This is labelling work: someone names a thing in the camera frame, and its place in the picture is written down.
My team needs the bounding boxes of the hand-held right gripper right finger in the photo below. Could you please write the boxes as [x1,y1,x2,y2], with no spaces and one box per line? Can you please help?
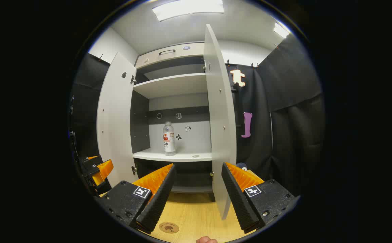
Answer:
[221,162,301,234]

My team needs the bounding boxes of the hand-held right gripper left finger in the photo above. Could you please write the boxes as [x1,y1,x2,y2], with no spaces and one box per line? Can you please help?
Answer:
[95,164,178,235]

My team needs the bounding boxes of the round wooden coaster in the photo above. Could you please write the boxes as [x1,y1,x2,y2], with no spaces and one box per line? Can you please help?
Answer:
[159,222,180,234]

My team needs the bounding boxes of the black backdrop cloth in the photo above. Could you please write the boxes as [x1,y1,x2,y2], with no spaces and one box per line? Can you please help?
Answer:
[68,32,326,198]

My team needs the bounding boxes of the small ceiling light panel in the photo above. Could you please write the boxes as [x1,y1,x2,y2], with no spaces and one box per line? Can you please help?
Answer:
[273,23,290,38]

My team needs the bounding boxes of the large ceiling light panel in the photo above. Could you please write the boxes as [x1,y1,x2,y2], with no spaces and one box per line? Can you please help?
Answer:
[152,0,224,22]

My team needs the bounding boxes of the grey cabinet drawer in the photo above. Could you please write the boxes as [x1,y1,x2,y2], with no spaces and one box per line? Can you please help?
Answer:
[136,42,206,70]

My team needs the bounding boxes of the grey cabinet door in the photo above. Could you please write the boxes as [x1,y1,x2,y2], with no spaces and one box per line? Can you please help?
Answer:
[96,52,139,188]
[203,24,242,220]

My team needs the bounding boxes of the grey cabinet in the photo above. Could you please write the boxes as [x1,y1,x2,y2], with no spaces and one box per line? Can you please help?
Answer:
[131,42,215,203]

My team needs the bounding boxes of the clear plastic bottle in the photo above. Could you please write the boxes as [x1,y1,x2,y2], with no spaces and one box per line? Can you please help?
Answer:
[163,121,176,156]

